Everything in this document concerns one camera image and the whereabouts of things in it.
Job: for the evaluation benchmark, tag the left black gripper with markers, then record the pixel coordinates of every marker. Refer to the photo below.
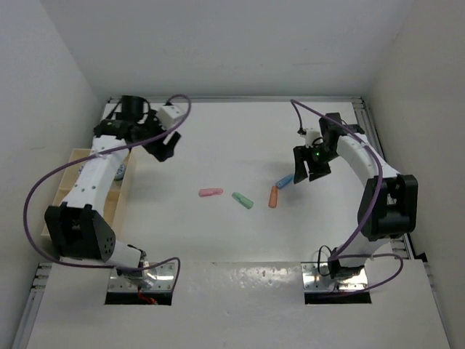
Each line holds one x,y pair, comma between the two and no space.
161,150

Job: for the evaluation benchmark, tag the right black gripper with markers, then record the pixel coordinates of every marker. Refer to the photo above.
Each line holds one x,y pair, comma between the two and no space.
301,154

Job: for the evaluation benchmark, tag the pastel blue correction tape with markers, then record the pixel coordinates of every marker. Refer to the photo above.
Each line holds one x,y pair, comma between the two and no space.
283,182

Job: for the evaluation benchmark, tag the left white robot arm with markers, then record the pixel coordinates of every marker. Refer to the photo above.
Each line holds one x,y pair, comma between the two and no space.
77,226

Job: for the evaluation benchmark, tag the pastel pink correction tape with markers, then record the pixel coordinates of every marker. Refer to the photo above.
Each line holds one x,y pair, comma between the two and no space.
206,192

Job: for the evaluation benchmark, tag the pastel green correction tape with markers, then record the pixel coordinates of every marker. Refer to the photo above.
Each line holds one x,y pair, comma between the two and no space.
243,200

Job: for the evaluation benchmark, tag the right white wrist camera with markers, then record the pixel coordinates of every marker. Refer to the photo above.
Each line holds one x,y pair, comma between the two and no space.
312,137

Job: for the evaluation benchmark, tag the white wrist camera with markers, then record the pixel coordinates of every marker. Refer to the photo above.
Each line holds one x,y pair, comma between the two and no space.
169,115
312,137

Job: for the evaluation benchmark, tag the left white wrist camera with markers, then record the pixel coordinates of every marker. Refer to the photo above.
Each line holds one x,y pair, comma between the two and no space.
169,115

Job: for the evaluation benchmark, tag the aluminium frame rail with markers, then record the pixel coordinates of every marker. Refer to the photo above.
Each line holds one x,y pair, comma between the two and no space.
378,163

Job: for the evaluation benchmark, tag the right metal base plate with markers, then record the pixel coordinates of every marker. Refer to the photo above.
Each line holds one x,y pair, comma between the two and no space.
316,279

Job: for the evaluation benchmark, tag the metal base plate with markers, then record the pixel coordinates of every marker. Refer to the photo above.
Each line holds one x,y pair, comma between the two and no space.
159,279
316,279

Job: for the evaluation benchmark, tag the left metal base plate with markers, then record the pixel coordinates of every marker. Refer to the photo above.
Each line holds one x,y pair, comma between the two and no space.
159,279

